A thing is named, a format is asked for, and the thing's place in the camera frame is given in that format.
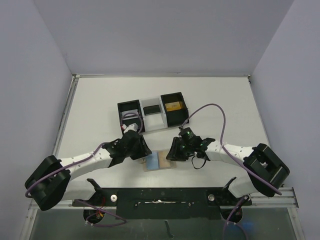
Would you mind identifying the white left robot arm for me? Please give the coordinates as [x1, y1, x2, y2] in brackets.
[24, 130, 152, 211]

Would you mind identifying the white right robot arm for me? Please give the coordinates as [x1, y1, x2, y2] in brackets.
[166, 127, 290, 205]

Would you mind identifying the silver card in tray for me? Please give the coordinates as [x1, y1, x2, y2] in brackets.
[121, 109, 139, 119]

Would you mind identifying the black card in tray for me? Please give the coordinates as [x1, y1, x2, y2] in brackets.
[143, 105, 161, 116]

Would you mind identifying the gold credit card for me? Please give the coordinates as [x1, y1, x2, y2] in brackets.
[165, 101, 185, 112]

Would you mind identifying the black right tray compartment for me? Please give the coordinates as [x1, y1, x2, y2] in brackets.
[160, 92, 189, 128]

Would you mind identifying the white middle tray compartment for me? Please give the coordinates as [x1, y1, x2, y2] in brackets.
[139, 96, 168, 132]

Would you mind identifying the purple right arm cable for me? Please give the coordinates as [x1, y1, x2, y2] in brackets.
[181, 102, 283, 240]

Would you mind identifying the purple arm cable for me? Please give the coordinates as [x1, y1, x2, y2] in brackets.
[181, 102, 283, 240]
[24, 112, 144, 228]

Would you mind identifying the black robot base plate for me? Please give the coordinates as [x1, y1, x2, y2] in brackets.
[73, 187, 239, 220]

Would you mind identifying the aluminium table edge rail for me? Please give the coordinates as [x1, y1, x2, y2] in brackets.
[50, 74, 79, 155]

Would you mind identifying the front aluminium rail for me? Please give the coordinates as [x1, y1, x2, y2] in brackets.
[28, 187, 299, 210]

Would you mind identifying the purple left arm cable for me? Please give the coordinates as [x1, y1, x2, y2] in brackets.
[24, 112, 144, 228]

